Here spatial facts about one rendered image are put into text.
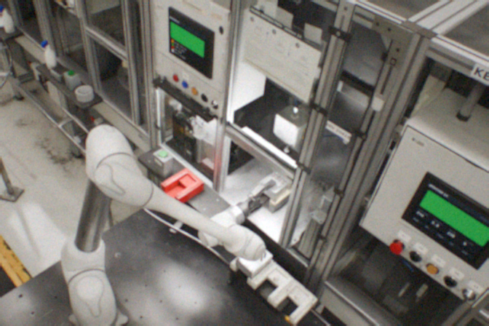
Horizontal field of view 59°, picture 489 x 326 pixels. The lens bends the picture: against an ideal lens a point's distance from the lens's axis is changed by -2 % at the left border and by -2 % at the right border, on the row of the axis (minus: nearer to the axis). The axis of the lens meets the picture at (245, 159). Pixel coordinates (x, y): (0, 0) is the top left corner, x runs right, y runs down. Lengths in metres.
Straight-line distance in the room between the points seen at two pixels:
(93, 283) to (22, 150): 2.17
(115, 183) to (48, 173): 2.22
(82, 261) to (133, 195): 0.54
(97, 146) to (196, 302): 0.88
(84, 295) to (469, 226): 1.33
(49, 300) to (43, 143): 1.93
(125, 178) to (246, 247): 0.57
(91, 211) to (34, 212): 1.67
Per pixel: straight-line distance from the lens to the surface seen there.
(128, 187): 1.41
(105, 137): 1.52
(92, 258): 1.89
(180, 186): 2.11
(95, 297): 1.79
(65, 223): 3.24
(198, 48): 1.68
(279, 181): 2.03
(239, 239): 1.69
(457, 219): 1.31
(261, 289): 1.92
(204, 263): 2.14
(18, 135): 3.98
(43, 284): 2.19
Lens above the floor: 2.50
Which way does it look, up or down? 44 degrees down
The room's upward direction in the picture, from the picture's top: 8 degrees clockwise
